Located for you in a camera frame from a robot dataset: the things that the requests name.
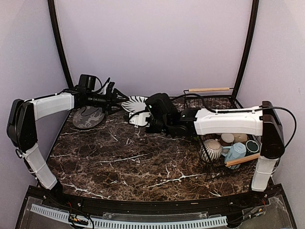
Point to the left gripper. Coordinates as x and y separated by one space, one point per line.
110 102

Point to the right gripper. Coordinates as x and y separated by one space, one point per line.
149 131

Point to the white blue striped plate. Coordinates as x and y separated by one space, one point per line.
134 104

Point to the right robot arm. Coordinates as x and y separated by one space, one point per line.
259 121

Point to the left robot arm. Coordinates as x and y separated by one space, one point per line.
21 128

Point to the grey deer pattern plate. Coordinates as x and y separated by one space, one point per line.
87 117

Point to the striped ceramic bowl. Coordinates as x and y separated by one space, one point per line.
210 150

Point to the brown ceramic cup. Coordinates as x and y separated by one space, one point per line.
226 139

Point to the beige ceramic bowl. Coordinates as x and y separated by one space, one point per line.
240 138

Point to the light blue mug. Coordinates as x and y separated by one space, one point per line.
236 151

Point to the dark green cup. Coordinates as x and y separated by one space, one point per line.
252 147

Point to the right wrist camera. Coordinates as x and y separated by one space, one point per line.
157 102

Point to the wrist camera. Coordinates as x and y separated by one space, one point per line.
157 102
88 82

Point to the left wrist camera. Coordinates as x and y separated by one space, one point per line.
88 82

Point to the rear wooden rack handle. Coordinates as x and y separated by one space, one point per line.
195 90

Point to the wooden rack handle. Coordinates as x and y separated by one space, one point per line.
195 90
242 160

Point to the black wire dish rack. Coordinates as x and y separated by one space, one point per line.
217 169

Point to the front wooden rack handle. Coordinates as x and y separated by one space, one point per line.
242 160

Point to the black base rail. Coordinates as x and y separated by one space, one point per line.
223 205

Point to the white slotted cable duct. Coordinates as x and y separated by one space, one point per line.
119 221

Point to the left black frame post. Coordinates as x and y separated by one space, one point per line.
58 42

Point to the black frame post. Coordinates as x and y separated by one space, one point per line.
58 42
247 47

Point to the right black frame post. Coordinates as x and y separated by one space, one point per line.
247 47

